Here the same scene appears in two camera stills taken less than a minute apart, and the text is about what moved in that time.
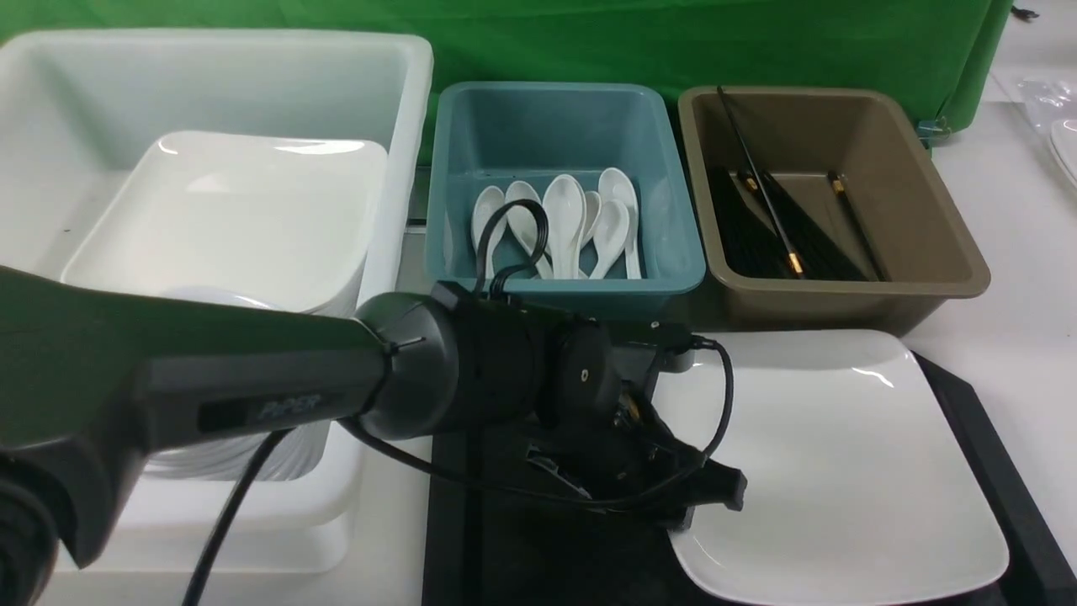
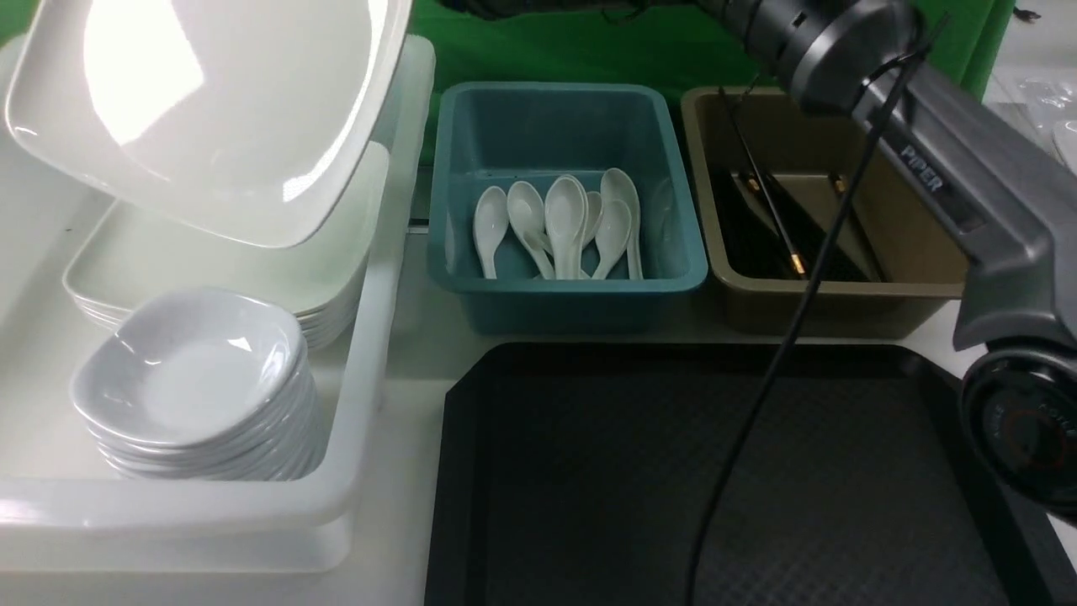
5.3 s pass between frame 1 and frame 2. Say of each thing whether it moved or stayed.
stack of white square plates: stayed
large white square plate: moved
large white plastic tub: stayed
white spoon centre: stayed
